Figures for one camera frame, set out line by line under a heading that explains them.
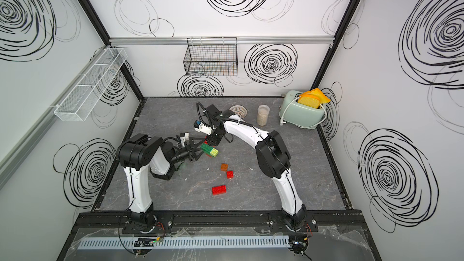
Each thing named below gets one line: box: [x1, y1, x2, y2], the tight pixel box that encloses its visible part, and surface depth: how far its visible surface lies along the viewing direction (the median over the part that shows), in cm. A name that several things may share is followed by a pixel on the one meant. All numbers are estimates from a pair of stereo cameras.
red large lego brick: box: [211, 184, 227, 196], surface depth 83 cm
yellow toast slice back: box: [302, 87, 332, 104], surface depth 94 cm
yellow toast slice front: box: [297, 93, 321, 109], surface depth 94 cm
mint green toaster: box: [279, 90, 326, 130], surface depth 99 cm
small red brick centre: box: [226, 170, 234, 179], surface depth 88 cm
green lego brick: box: [200, 142, 214, 157], surface depth 93 cm
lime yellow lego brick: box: [209, 147, 220, 158], surface depth 91 cm
